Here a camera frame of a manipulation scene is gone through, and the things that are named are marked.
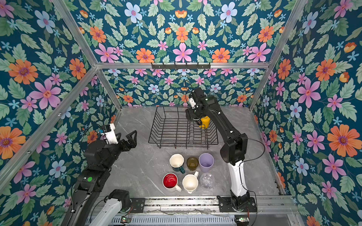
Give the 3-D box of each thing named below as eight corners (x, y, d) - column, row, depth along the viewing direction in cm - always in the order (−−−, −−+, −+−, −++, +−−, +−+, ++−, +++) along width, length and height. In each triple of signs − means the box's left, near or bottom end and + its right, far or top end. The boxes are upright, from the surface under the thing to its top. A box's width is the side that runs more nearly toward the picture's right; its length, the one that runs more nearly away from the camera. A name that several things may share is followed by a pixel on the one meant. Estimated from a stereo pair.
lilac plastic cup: (199, 174, 86) (199, 166, 76) (198, 161, 91) (199, 152, 82) (212, 174, 86) (214, 166, 76) (211, 161, 91) (213, 152, 82)
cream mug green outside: (170, 176, 85) (168, 170, 76) (172, 161, 92) (170, 153, 83) (184, 176, 85) (184, 170, 76) (185, 161, 92) (184, 153, 83)
